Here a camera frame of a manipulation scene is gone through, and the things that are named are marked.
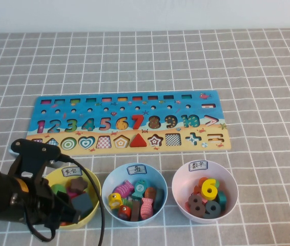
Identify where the yellow number six piece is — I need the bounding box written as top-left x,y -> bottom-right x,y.
201,178 -> 218,201

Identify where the dark teal wooden fish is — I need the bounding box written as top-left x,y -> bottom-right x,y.
153,188 -> 165,213

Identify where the yellow plastic bowl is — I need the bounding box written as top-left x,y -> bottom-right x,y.
44,166 -> 102,230

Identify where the dark brown wooden fish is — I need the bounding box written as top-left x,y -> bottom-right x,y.
130,199 -> 142,222

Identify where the black camera cable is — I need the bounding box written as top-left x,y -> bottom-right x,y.
23,153 -> 107,246

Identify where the brown star wooden piece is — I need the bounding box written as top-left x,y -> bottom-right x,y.
69,177 -> 88,194

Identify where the yellow wooden fish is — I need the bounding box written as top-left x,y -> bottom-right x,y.
108,192 -> 123,210

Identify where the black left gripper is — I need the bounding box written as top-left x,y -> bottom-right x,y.
10,176 -> 82,229

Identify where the red triangle wooden piece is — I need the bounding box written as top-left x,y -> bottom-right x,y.
129,133 -> 147,148

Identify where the orange number piece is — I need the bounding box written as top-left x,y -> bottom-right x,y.
193,177 -> 209,195

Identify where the teal fish with number two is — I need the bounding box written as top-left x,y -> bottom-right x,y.
131,179 -> 152,200

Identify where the grey white-grid tablecloth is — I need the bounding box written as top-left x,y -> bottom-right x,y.
0,28 -> 290,246

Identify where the paper label on pink bowl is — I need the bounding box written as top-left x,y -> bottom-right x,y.
188,160 -> 209,171

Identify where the red wooden fish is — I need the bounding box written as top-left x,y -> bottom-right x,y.
117,204 -> 132,220

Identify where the dark teal square piece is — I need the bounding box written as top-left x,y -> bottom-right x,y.
72,192 -> 94,218

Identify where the teal number piece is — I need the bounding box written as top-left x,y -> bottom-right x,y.
216,191 -> 227,212

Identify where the red number seven piece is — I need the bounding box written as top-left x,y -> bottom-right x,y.
131,114 -> 144,130

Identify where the colourful wooden number puzzle board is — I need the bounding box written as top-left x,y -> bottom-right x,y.
21,90 -> 233,158

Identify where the brown number eight piece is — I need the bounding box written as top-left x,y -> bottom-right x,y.
188,193 -> 206,218

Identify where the paper label on blue bowl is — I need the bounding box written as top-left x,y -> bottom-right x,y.
126,163 -> 148,175

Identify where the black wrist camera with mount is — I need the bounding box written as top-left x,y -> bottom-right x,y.
10,138 -> 70,180

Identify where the light blue plastic bowl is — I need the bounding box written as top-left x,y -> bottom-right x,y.
101,162 -> 168,226

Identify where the paper label on yellow bowl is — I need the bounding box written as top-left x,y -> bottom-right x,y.
61,166 -> 84,177

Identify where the brown orange wooden fish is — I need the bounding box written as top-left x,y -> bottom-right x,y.
144,187 -> 157,200

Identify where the pale pink plastic bowl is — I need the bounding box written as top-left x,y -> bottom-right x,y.
171,160 -> 239,224

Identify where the light pink striped fish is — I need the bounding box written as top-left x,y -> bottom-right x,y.
139,197 -> 154,220

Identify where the green number piece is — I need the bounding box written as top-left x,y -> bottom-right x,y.
208,178 -> 220,190

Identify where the magenta striped wooden fish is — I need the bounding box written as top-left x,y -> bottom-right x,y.
113,180 -> 135,198

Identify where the grey number nine piece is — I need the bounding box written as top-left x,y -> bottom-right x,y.
203,199 -> 222,219

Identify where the green round wooden piece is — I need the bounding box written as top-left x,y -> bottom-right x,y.
51,183 -> 67,195

